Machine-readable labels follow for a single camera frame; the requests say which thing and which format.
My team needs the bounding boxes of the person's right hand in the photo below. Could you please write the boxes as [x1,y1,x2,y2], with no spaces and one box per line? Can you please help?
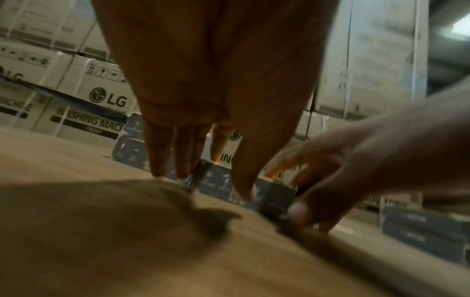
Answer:
[264,90,470,233]

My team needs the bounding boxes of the person's left hand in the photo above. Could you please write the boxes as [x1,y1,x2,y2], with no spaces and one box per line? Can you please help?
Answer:
[90,0,341,203]

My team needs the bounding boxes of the yellow box back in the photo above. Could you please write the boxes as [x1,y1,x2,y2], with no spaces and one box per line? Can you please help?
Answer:
[381,205,470,240]

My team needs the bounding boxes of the yellow box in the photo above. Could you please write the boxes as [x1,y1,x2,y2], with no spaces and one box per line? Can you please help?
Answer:
[380,220,470,265]
[381,205,470,240]
[186,159,299,230]

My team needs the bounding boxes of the group of yellow boxes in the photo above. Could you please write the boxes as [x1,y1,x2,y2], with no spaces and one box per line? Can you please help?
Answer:
[111,112,152,170]

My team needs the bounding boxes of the stack of large printed cartons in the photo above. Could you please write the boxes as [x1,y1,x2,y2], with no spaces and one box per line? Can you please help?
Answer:
[0,0,430,212]

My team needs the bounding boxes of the black stretch wrap band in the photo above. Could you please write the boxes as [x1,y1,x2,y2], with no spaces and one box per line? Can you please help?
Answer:
[0,73,131,118]

